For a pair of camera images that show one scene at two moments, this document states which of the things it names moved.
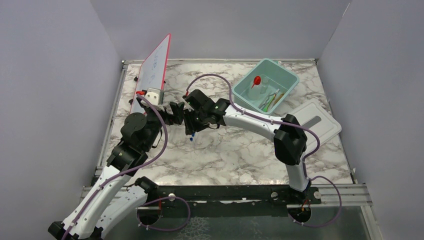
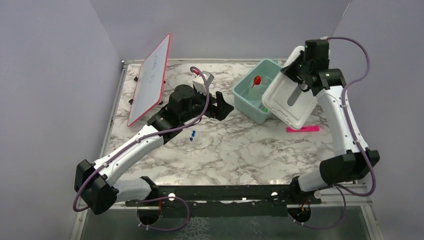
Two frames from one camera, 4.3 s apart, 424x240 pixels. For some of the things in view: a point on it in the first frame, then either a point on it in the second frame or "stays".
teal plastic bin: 265,87 stays
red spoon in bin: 257,81 stays
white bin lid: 313,116 to 284,98
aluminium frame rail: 353,194 stays
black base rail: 178,201 stays
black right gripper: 190,127 to 290,70
